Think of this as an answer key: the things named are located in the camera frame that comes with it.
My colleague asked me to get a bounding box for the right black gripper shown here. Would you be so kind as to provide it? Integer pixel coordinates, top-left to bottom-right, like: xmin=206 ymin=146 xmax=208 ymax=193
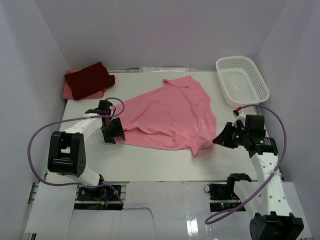
xmin=212 ymin=122 xmax=250 ymax=149

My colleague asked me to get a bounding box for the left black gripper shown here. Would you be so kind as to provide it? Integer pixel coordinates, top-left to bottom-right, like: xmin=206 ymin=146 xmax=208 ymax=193
xmin=101 ymin=117 xmax=125 ymax=144

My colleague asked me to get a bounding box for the white perforated plastic basket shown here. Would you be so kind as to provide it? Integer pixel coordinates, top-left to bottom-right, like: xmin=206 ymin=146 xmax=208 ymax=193
xmin=215 ymin=56 xmax=270 ymax=109

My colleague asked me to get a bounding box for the pink t shirt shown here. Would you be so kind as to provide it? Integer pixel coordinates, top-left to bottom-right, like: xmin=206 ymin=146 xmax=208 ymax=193
xmin=116 ymin=75 xmax=217 ymax=157

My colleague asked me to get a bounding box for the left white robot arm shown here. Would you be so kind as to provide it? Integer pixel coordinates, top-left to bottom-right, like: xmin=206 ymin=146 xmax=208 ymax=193
xmin=47 ymin=99 xmax=126 ymax=200

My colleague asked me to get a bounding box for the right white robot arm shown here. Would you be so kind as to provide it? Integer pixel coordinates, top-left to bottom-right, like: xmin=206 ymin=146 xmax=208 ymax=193
xmin=205 ymin=106 xmax=304 ymax=240

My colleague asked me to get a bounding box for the folded dark red t shirt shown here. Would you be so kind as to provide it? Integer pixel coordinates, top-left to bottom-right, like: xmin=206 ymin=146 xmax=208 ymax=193
xmin=64 ymin=61 xmax=116 ymax=101

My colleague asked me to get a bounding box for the white paper sheet front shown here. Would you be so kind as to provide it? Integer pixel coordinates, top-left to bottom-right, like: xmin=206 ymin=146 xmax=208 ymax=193
xmin=25 ymin=181 xmax=251 ymax=240

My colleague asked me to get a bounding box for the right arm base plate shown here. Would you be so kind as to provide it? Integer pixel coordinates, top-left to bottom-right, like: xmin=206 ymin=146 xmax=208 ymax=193
xmin=204 ymin=183 xmax=242 ymax=213

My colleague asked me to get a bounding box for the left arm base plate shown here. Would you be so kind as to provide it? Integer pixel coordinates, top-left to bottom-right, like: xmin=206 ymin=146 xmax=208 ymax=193
xmin=74 ymin=184 xmax=126 ymax=211

